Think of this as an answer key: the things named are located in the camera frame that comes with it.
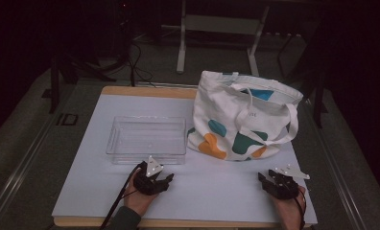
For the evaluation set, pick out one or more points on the black metal stand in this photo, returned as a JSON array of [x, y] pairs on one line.
[[55, 83]]

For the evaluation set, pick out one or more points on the clear plastic container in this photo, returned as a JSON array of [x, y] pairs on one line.
[[146, 137]]

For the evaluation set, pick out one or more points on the black floor outlet box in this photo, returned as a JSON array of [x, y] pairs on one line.
[[68, 119]]

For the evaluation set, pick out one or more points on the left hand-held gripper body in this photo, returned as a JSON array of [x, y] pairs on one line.
[[145, 185]]

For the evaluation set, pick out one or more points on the white tote bag colourful patches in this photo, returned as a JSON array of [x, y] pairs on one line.
[[223, 105]]

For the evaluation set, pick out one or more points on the person's left hand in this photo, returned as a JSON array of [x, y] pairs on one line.
[[138, 201]]

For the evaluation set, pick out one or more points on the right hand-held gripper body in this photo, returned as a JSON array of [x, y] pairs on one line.
[[284, 188]]

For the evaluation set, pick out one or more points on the dark metal stand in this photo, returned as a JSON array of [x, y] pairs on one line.
[[319, 96]]

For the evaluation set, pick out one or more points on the person's right hand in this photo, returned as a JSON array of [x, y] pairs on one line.
[[290, 211]]

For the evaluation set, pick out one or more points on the white metal stand frame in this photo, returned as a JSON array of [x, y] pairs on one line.
[[221, 24]]

